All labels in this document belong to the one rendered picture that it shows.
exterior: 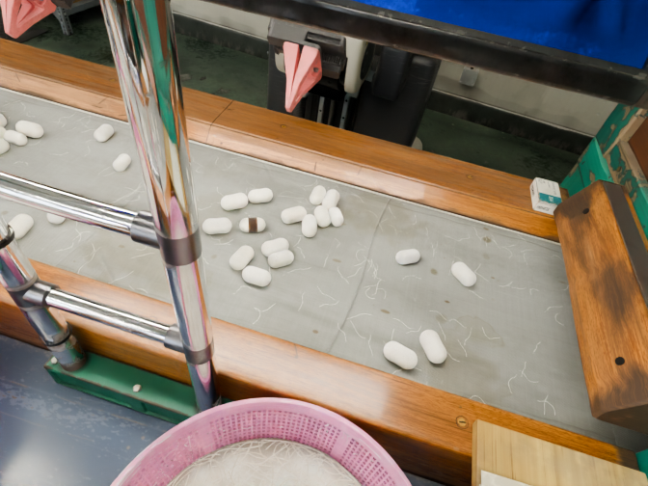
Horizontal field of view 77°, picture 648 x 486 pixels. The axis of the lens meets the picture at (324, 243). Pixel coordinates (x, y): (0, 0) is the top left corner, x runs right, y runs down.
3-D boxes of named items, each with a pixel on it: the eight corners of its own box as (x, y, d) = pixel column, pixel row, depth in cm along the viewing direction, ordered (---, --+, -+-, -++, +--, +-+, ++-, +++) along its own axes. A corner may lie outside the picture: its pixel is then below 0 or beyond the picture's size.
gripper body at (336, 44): (341, 49, 51) (358, -5, 52) (265, 30, 52) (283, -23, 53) (342, 75, 58) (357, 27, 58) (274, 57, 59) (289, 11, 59)
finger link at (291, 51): (320, 108, 51) (342, 39, 51) (266, 94, 51) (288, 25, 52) (323, 128, 57) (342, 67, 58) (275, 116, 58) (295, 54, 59)
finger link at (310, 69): (302, 103, 51) (324, 34, 51) (248, 89, 51) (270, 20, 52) (307, 124, 58) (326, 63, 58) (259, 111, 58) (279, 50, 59)
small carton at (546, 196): (529, 186, 66) (535, 176, 64) (551, 192, 65) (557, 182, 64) (532, 209, 61) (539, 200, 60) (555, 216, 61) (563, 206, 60)
